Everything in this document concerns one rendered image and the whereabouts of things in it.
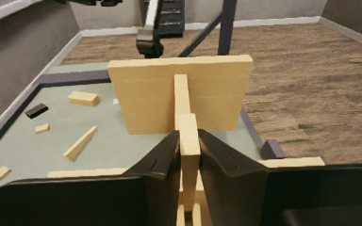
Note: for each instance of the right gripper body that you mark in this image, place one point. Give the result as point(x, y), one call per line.
point(105, 3)

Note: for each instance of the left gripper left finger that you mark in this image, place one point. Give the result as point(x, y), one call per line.
point(147, 196)

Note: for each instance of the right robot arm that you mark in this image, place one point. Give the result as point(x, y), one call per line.
point(148, 40)

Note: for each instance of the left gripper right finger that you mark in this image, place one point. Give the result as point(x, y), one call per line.
point(243, 192)

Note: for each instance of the tan wooden rail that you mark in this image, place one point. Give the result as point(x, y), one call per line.
point(182, 107)

